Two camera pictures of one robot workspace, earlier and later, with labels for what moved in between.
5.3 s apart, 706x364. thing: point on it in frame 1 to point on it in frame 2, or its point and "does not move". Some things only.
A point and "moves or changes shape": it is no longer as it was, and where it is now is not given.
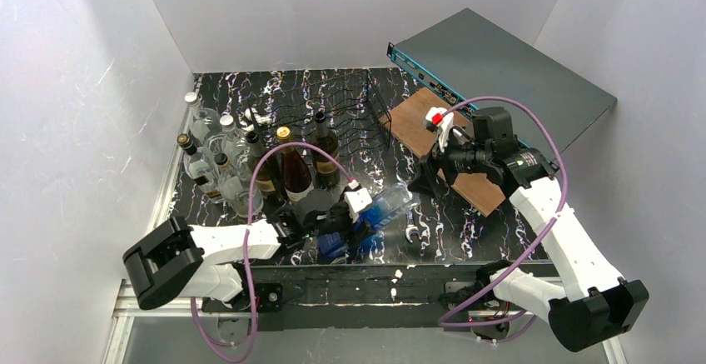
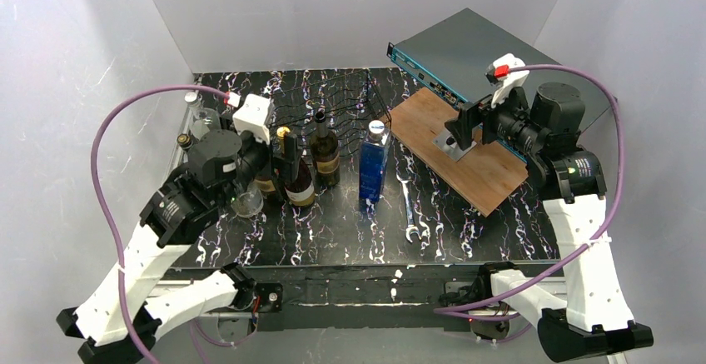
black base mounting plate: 371,297 does not move
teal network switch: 464,57 does not move
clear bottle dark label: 230,142 moves or changes shape
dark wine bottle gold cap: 296,178 does not move
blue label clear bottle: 380,209 to 373,157
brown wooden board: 484,191 does not move
